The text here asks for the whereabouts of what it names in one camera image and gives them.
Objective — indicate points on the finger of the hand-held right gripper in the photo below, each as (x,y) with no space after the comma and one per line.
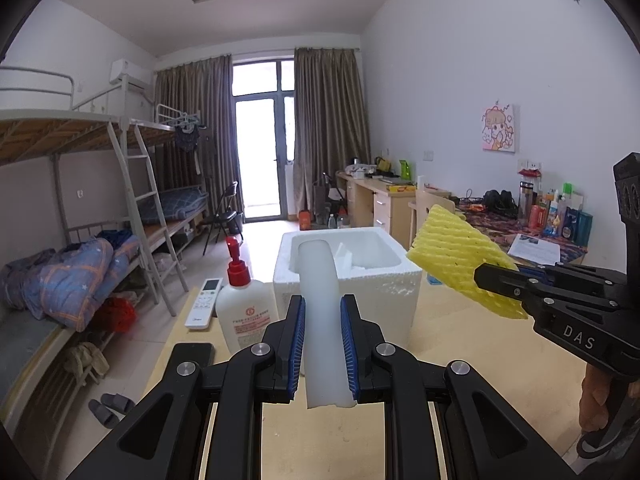
(575,280)
(510,285)

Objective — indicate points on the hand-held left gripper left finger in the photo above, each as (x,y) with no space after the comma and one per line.
(298,350)

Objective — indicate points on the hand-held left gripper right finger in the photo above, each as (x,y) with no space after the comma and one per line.
(348,350)

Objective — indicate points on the white foam strip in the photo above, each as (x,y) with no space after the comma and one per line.
(322,310)

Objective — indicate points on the yellow foam fruit net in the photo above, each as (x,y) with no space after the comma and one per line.
(460,255)

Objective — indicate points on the white foam box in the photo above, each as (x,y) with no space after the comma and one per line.
(380,300)

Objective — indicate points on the person's right hand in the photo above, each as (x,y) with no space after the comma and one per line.
(597,395)

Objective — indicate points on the printed paper sheet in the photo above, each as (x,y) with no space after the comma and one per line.
(537,250)

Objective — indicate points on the patterned tablecloth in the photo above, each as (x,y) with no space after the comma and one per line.
(495,225)

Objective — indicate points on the white lotion bottle red pump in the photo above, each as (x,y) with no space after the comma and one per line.
(245,315)

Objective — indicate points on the row of toiletry bottles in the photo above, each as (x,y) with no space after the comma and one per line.
(555,215)

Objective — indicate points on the black bag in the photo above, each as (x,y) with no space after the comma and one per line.
(497,200)

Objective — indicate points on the black smartphone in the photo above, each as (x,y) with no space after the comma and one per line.
(195,351)

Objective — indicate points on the white remote control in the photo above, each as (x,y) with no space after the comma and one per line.
(202,305)

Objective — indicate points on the wooden chair with smiley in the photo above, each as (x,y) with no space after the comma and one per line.
(435,202)

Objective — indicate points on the orange container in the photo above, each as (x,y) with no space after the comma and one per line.
(306,218)

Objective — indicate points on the wooden desk with drawers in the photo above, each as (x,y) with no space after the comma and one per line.
(390,205)

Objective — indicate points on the black folding chair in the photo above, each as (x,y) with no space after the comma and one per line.
(225,217)

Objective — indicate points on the green packet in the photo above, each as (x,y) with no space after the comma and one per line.
(406,170)

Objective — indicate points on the yellow bag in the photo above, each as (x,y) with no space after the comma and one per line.
(384,165)

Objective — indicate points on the red plastic bag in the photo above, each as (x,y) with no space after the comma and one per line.
(117,315)

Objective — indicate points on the grey slipper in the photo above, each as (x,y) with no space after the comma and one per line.
(102,414)
(120,402)

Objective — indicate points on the dark blue quilt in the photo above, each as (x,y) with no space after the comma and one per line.
(172,205)

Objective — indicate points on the glass balcony door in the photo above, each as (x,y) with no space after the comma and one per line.
(260,160)

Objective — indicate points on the beige cloth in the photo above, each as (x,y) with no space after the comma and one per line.
(85,362)

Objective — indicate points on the blue checked quilt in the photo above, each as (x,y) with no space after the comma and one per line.
(75,280)

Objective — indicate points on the dark hanging clothes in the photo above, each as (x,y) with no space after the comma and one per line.
(186,140)

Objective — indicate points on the brown curtain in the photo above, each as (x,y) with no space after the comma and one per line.
(330,110)
(200,100)

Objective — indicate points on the white metal bunk bed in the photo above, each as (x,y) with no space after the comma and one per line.
(160,135)
(50,127)

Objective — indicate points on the white air conditioner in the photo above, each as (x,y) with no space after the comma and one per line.
(127,70)

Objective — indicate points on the white wall socket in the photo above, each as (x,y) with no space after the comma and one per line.
(530,164)

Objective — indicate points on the cartoon wall poster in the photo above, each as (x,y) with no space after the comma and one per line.
(500,127)

